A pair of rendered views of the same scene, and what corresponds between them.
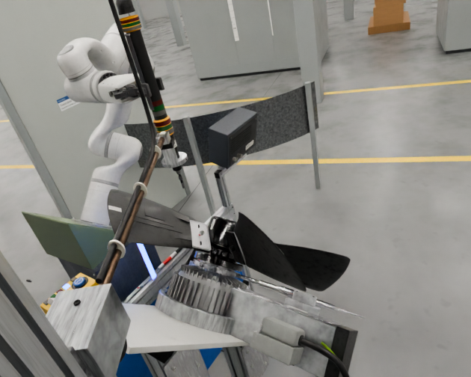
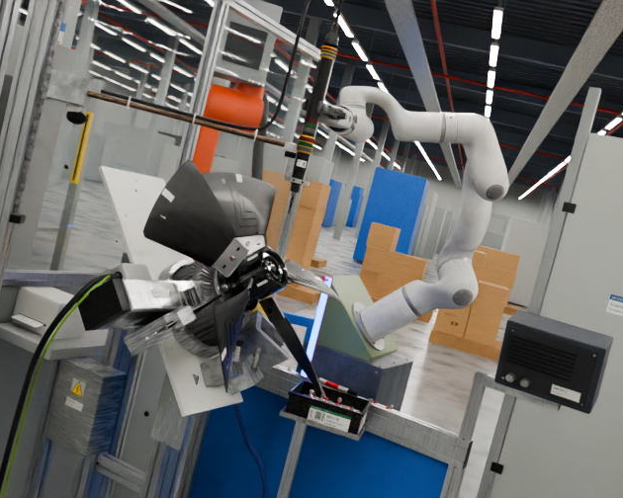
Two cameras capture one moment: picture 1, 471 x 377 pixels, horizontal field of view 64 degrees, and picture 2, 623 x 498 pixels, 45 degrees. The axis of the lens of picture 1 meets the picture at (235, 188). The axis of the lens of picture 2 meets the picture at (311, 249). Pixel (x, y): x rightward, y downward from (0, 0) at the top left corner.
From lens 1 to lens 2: 193 cm
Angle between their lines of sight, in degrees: 76
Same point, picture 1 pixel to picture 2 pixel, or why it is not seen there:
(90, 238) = (331, 311)
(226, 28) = not seen: outside the picture
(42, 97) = (595, 279)
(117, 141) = (451, 265)
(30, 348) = (36, 32)
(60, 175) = not seen: hidden behind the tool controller
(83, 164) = not seen: hidden behind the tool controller
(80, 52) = (352, 90)
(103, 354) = (55, 82)
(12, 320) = (40, 20)
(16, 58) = (601, 218)
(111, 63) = (395, 124)
